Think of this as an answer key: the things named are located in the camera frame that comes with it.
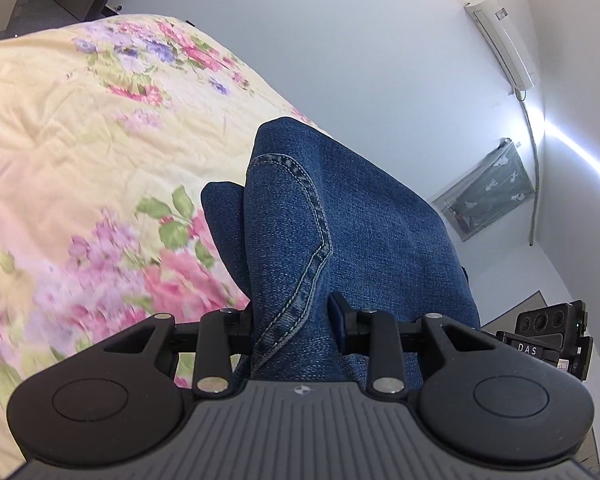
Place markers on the blue denim pants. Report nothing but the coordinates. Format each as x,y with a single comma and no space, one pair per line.
330,240

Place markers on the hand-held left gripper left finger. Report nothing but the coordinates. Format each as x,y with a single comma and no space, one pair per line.
241,329

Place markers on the floral bed blanket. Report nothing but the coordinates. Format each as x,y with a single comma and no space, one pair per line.
95,185

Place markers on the white wall air conditioner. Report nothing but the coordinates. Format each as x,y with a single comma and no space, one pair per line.
504,40

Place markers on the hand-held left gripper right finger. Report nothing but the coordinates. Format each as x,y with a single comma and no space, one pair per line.
338,324

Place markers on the framed wall picture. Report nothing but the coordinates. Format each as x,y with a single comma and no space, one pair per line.
490,191

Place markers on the grey air conditioner pipe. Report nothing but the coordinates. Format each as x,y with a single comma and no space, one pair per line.
532,165

